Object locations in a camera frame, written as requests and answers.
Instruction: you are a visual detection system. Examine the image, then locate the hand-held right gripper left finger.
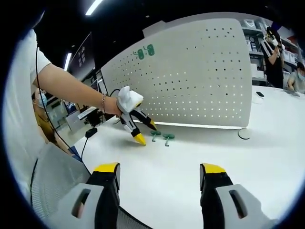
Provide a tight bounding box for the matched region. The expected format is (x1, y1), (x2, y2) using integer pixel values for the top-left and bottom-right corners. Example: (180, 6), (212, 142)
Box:
(46, 162), (121, 229)

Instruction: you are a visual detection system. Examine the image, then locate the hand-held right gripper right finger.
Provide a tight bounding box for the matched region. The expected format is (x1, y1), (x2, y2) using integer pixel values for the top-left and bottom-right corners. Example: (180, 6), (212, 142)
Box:
(199, 162), (275, 229)

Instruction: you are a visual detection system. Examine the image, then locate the green hook assembly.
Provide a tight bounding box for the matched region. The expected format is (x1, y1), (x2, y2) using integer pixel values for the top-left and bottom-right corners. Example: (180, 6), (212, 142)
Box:
(163, 134), (175, 147)
(132, 49), (145, 60)
(144, 44), (156, 57)
(150, 130), (162, 143)

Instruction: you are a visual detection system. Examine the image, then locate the white perforated mounting plate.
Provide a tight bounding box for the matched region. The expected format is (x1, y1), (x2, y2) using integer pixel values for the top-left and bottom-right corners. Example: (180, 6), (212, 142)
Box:
(100, 18), (253, 141)

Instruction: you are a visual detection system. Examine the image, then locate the person's left hand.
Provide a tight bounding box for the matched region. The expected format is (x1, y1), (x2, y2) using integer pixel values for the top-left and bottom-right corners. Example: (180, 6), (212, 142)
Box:
(104, 96), (122, 117)

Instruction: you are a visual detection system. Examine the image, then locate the grey mesh office chair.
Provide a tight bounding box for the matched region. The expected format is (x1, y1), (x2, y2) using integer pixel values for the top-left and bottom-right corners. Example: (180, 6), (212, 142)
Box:
(30, 144), (96, 220)

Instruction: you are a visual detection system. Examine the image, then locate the short ceiling light strip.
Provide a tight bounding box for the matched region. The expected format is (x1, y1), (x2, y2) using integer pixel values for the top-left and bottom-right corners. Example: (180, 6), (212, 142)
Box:
(64, 52), (72, 71)

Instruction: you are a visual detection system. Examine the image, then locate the long ceiling light strip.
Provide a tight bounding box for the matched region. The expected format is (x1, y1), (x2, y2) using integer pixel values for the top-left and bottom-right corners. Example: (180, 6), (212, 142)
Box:
(85, 0), (105, 16)

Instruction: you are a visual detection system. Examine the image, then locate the person's white shirt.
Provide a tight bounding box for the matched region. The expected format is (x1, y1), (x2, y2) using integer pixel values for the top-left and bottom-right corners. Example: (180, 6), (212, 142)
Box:
(4, 28), (52, 191)

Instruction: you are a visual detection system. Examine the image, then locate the white storage shelf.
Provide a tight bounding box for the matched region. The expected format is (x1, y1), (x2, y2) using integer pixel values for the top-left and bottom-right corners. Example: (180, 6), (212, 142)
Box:
(239, 19), (305, 86)

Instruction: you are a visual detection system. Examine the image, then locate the black mouse cable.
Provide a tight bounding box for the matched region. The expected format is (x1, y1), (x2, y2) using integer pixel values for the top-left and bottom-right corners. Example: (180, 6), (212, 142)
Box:
(81, 135), (90, 163)

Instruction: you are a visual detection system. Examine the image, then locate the large dark wall screen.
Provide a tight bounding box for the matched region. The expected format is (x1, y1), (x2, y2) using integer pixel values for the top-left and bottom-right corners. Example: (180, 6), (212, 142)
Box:
(73, 32), (95, 74)

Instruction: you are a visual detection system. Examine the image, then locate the thin black cable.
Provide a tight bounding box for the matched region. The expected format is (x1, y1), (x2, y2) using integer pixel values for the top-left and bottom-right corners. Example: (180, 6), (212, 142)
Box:
(34, 38), (73, 157)

